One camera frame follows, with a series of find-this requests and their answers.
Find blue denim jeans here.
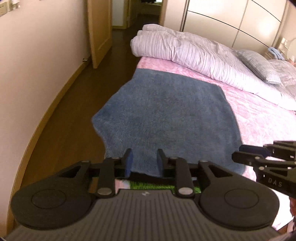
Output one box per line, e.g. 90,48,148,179
92,69,245,177

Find person's right hand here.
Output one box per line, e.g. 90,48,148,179
289,197,296,217

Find green knitted sweater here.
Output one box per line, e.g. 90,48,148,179
128,180,201,194

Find pink floral fleece blanket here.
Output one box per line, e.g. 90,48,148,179
114,56,296,232

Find grey striped pillow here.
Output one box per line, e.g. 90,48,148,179
236,49,282,85

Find blue item on nightstand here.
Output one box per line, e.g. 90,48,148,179
268,47,285,60

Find lilac striped quilt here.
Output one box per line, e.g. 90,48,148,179
130,24,295,110

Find round vanity mirror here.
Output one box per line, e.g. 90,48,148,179
286,38,296,62

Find cream sliding wardrobe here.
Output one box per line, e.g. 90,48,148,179
159,0,290,53

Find wooden bedroom door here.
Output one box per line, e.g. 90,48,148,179
87,0,112,69

